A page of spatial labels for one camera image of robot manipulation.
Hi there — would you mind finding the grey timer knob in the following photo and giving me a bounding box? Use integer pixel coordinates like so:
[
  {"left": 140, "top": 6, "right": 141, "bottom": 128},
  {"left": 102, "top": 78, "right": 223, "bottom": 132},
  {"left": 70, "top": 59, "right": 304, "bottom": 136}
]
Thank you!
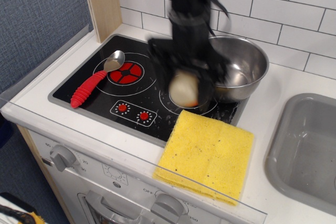
[{"left": 50, "top": 145, "right": 76, "bottom": 172}]

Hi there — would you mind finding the grey oven door handle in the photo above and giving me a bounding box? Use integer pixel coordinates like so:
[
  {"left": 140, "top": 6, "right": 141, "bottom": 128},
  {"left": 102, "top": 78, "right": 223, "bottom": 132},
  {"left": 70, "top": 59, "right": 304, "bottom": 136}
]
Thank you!
[{"left": 85, "top": 191, "right": 148, "bottom": 223}]

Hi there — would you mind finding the stainless steel bowl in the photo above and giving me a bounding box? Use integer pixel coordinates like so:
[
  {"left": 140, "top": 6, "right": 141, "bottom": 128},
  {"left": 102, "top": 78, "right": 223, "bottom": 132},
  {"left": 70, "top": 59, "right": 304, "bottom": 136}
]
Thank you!
[{"left": 209, "top": 35, "right": 269, "bottom": 103}]

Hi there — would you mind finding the grey oven knob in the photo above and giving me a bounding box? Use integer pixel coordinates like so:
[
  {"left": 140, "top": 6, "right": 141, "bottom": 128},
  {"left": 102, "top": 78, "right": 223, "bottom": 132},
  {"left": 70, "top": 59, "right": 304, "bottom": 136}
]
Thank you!
[{"left": 150, "top": 194, "right": 185, "bottom": 223}]

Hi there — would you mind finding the wooden post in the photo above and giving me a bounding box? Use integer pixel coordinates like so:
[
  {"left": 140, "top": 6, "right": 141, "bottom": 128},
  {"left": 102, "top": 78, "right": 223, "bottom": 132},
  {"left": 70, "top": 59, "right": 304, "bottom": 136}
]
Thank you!
[{"left": 87, "top": 0, "right": 122, "bottom": 43}]

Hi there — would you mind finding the red handled metal spoon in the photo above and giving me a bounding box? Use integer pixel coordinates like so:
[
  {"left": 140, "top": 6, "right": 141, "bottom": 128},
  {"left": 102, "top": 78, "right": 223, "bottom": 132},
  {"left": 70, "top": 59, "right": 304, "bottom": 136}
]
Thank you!
[{"left": 70, "top": 50, "right": 125, "bottom": 109}]

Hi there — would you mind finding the black toy stove top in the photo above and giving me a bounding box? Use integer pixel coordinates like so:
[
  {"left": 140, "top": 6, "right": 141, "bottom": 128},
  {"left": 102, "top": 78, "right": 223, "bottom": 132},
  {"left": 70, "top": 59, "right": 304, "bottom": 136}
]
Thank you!
[{"left": 47, "top": 34, "right": 250, "bottom": 147}]

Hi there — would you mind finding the grey plastic sink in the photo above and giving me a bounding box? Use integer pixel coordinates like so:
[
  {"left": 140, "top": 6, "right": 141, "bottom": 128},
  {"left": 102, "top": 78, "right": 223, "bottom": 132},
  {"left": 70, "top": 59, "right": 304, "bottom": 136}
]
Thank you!
[{"left": 265, "top": 93, "right": 335, "bottom": 215}]

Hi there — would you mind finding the yellow folded cloth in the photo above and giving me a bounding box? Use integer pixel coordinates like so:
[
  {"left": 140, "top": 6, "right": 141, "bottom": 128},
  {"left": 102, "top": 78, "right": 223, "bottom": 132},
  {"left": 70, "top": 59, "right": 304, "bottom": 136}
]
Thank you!
[{"left": 152, "top": 111, "right": 254, "bottom": 206}]

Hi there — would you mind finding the beige toy potato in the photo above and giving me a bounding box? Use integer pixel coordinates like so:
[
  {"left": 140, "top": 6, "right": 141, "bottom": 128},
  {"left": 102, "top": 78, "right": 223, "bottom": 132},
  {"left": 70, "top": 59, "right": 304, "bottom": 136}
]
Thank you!
[{"left": 169, "top": 70, "right": 198, "bottom": 108}]

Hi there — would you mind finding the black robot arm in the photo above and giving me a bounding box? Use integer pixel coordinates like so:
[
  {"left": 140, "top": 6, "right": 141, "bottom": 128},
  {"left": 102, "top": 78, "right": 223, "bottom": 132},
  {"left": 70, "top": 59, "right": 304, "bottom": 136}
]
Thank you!
[{"left": 148, "top": 0, "right": 228, "bottom": 110}]

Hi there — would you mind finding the yellow and black object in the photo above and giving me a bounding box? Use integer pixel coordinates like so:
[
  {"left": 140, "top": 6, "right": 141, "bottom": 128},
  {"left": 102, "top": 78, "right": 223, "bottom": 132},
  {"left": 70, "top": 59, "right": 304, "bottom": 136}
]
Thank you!
[{"left": 1, "top": 205, "right": 45, "bottom": 224}]

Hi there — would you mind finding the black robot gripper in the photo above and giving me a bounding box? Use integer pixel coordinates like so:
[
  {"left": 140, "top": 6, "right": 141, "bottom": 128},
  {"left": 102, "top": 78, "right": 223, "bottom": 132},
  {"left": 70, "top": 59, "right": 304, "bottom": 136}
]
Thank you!
[{"left": 148, "top": 11, "right": 228, "bottom": 106}]

